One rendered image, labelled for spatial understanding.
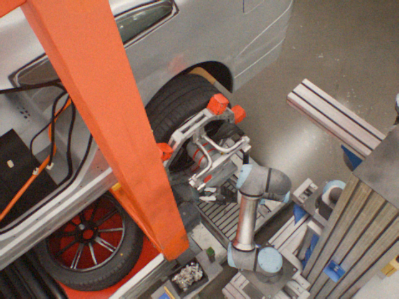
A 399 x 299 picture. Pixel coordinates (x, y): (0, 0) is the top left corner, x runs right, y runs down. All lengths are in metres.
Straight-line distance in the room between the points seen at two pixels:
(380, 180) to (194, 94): 1.40
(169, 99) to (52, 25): 1.55
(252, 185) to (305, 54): 2.28
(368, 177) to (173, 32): 1.22
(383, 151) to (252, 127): 2.41
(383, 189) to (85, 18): 0.93
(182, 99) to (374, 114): 1.91
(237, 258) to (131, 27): 1.18
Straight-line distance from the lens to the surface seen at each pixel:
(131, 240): 3.01
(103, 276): 3.00
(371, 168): 1.48
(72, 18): 1.13
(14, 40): 2.06
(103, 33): 1.21
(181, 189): 3.38
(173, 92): 2.63
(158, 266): 3.10
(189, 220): 3.11
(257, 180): 2.17
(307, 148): 3.78
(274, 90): 4.04
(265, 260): 2.35
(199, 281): 2.84
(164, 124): 2.55
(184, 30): 2.34
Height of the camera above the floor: 3.32
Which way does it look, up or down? 62 degrees down
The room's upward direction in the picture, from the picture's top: 9 degrees counter-clockwise
